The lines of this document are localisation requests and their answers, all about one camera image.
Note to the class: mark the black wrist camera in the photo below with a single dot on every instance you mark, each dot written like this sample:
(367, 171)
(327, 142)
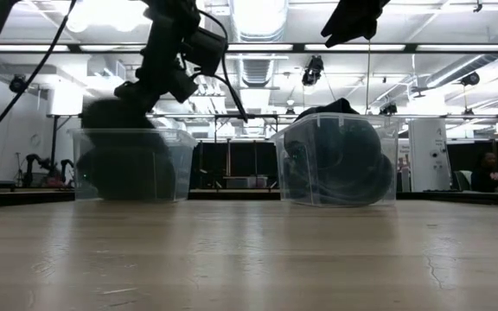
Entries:
(206, 49)

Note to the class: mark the black ceiling spotlight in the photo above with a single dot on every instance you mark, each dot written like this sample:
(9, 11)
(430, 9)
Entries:
(388, 109)
(470, 79)
(17, 84)
(313, 69)

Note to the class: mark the black background robot arm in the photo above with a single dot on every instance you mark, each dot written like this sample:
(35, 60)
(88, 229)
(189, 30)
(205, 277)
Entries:
(37, 166)
(66, 170)

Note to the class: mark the person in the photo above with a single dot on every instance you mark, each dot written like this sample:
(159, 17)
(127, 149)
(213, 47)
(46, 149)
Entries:
(489, 175)

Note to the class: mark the white wall box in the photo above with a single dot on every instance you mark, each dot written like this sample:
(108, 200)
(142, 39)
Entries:
(65, 99)

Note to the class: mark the silver ceiling duct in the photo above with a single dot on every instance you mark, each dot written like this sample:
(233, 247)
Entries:
(259, 19)

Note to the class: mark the white pillar kiosk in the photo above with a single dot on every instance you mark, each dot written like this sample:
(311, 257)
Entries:
(429, 151)

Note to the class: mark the black horizontal frame bar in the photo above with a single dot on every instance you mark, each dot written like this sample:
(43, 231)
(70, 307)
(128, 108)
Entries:
(411, 47)

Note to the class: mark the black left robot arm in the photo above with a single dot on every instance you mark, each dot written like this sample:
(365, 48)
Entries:
(167, 43)

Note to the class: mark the ceiling air vent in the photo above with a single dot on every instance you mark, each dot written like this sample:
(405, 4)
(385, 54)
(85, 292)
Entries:
(256, 71)

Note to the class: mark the round wall clock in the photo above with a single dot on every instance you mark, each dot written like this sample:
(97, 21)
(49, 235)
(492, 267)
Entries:
(36, 141)

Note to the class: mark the clear plastic bin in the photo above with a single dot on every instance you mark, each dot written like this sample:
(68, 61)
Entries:
(180, 164)
(340, 160)

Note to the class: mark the dark navy hat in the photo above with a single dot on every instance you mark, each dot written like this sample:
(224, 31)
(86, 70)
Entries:
(344, 168)

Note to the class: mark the background shelf bench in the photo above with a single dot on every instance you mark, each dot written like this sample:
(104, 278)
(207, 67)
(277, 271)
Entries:
(240, 166)

